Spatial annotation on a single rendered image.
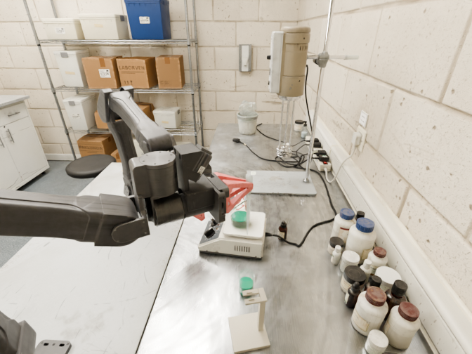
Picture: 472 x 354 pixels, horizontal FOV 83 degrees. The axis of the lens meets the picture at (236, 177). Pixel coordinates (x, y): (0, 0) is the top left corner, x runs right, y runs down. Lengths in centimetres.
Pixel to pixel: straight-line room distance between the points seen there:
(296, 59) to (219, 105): 223
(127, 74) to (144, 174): 259
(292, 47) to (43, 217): 85
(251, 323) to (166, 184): 41
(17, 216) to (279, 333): 55
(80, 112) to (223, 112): 151
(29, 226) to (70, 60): 286
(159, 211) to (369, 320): 50
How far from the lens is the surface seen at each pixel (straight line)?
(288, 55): 102
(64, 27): 319
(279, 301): 76
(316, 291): 79
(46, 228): 45
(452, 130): 77
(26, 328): 65
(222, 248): 83
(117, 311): 79
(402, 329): 72
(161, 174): 43
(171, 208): 47
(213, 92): 316
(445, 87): 82
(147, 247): 92
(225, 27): 308
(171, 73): 284
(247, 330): 70
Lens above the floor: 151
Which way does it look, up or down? 29 degrees down
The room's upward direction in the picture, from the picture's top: straight up
